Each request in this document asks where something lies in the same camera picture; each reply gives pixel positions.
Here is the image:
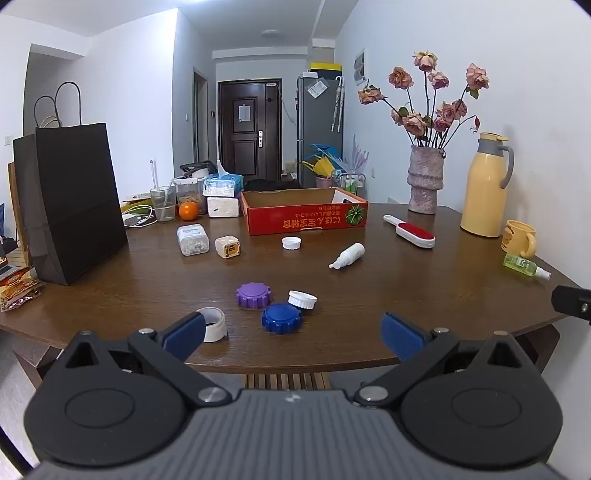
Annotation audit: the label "grey refrigerator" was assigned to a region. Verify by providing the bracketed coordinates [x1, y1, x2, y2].
[296, 74, 345, 189]

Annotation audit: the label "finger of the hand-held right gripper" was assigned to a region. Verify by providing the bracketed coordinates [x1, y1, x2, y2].
[551, 285, 591, 325]

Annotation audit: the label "dark wooden door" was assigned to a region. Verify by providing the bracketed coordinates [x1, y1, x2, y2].
[217, 79, 282, 182]

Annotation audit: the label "clear food jar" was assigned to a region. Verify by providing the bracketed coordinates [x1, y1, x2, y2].
[174, 176, 207, 215]

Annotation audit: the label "purple feather decoration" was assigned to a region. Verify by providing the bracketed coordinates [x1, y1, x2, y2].
[344, 134, 372, 174]

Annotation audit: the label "blue gear-shaped lid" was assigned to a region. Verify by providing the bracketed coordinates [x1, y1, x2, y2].
[261, 302, 303, 334]

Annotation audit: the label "white ribbed cap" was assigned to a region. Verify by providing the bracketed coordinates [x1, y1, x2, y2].
[287, 290, 319, 311]

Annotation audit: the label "small white yellow box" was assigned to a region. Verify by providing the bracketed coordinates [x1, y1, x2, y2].
[215, 235, 242, 259]

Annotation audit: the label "dried pink roses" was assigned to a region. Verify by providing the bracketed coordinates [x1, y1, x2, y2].
[358, 51, 491, 151]

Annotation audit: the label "clear glass cup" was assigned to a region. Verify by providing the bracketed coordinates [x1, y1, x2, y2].
[150, 185, 177, 223]

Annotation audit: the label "red white lint brush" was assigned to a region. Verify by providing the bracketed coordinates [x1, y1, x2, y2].
[383, 214, 436, 249]

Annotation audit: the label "white charger with cables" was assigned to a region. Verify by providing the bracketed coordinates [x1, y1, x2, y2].
[121, 205, 158, 228]

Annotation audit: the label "black paper bag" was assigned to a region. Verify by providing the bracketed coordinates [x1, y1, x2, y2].
[13, 82, 129, 286]

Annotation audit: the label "blue tissue pack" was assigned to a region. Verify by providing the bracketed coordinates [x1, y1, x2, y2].
[202, 174, 244, 198]

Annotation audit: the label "brown paper bag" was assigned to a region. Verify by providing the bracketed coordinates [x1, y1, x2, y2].
[6, 159, 33, 268]

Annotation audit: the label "red cardboard box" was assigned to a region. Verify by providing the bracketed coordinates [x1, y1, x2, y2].
[240, 187, 369, 237]

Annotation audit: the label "yellow thermos jug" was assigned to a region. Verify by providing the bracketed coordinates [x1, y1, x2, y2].
[460, 132, 515, 238]

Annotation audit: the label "wire basket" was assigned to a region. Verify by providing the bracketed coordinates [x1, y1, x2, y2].
[331, 169, 367, 197]

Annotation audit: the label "white hollow round cap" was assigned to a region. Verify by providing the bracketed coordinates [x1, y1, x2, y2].
[196, 308, 228, 343]

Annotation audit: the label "black and white bag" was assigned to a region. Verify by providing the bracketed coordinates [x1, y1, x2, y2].
[179, 160, 212, 180]

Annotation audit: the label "yellow mug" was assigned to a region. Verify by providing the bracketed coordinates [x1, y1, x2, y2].
[501, 220, 537, 258]

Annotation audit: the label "white tissue pack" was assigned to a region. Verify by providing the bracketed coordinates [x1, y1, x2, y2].
[206, 196, 241, 218]

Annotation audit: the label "blue yellow toy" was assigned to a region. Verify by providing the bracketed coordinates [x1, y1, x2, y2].
[299, 143, 345, 178]

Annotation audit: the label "white spray bottle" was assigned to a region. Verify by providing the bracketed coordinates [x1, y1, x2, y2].
[329, 243, 366, 270]

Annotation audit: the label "wooden slatted chair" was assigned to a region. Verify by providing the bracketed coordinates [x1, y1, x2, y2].
[244, 371, 331, 393]

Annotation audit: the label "white folded umbrella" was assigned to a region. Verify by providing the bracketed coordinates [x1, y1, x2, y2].
[330, 76, 346, 133]

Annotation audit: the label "snack packets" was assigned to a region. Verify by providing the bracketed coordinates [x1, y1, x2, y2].
[0, 265, 47, 313]

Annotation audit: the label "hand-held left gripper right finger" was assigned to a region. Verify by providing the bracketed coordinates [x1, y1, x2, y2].
[353, 311, 541, 410]

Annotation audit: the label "purple gear-shaped lid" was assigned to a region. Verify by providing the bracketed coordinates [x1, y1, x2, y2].
[235, 282, 272, 309]

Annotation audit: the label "green spray bottle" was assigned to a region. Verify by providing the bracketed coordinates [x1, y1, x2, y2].
[503, 253, 552, 281]

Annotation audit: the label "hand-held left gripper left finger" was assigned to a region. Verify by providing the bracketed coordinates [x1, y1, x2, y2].
[44, 311, 234, 408]

